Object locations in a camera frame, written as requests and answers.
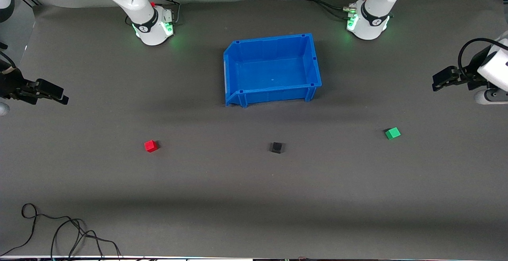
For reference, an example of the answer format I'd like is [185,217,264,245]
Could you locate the thin black loose cable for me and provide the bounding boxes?
[0,203,121,258]

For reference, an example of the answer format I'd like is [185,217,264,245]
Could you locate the black right arm base cables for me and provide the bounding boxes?
[125,0,181,26]

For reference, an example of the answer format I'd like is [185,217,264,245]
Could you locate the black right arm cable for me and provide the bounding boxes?
[0,50,17,71]

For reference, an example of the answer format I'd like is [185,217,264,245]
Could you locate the black arm base cables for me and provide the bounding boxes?
[299,0,358,21]
[125,0,181,26]

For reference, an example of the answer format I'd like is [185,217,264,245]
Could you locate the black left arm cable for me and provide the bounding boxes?
[457,37,508,72]

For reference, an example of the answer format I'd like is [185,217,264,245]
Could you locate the dark grey table mat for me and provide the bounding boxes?
[0,0,508,259]

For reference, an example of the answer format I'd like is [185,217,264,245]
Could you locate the blue plastic storage bin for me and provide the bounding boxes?
[223,33,322,108]

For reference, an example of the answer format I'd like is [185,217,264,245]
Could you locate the black left arm base cables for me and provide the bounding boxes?
[299,0,358,21]

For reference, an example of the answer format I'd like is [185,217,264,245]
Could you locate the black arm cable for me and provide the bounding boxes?
[457,37,508,72]
[0,50,17,71]

